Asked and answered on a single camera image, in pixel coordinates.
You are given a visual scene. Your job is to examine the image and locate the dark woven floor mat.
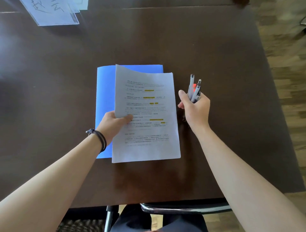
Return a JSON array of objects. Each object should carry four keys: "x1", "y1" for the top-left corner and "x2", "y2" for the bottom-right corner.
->
[{"x1": 56, "y1": 218, "x2": 107, "y2": 232}]

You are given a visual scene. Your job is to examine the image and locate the person's left forearm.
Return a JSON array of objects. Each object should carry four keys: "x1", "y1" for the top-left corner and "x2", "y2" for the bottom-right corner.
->
[{"x1": 0, "y1": 130, "x2": 113, "y2": 232}]

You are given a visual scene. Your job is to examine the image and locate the white printed paper sheets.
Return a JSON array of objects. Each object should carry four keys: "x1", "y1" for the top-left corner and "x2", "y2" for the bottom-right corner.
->
[{"x1": 112, "y1": 64, "x2": 181, "y2": 163}]

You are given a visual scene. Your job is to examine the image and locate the person's right forearm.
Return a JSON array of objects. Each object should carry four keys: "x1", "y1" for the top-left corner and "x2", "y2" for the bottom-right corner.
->
[{"x1": 191, "y1": 124, "x2": 306, "y2": 232}]

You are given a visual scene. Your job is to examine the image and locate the person's right hand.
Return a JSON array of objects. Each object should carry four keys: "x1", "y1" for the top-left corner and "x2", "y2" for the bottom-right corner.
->
[{"x1": 178, "y1": 90, "x2": 211, "y2": 132}]

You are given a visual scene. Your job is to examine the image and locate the clear pen with dark cap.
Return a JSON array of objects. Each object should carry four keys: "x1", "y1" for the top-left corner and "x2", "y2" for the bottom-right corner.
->
[{"x1": 188, "y1": 74, "x2": 195, "y2": 100}]

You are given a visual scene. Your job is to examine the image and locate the clear plastic document sleeve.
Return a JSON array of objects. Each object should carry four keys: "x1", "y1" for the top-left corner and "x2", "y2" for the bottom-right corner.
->
[{"x1": 19, "y1": 0, "x2": 80, "y2": 26}]

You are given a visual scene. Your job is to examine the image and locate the white paper sheet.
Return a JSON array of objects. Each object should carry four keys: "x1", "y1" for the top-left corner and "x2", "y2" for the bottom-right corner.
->
[{"x1": 72, "y1": 0, "x2": 89, "y2": 11}]

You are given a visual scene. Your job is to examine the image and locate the blue paper folder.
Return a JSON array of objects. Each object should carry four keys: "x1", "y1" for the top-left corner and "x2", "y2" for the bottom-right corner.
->
[{"x1": 95, "y1": 65, "x2": 164, "y2": 159}]

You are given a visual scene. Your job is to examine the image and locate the chrome metal chair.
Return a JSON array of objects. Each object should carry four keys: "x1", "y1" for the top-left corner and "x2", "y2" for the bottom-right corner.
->
[{"x1": 104, "y1": 201, "x2": 233, "y2": 232}]

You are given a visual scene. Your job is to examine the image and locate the clear pen with silver clip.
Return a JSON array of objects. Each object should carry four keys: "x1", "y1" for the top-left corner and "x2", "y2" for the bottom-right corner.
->
[{"x1": 191, "y1": 79, "x2": 202, "y2": 102}]

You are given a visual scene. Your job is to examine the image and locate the person's dark trousers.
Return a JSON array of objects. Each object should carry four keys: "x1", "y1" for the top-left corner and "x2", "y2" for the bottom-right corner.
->
[{"x1": 111, "y1": 204, "x2": 209, "y2": 232}]

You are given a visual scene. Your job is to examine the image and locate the black cord bracelet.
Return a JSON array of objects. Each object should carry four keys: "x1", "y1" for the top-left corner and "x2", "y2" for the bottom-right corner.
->
[{"x1": 86, "y1": 129, "x2": 107, "y2": 153}]

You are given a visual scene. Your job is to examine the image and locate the person's left hand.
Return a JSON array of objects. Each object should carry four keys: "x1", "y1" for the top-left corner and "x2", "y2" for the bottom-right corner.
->
[{"x1": 96, "y1": 111, "x2": 133, "y2": 146}]

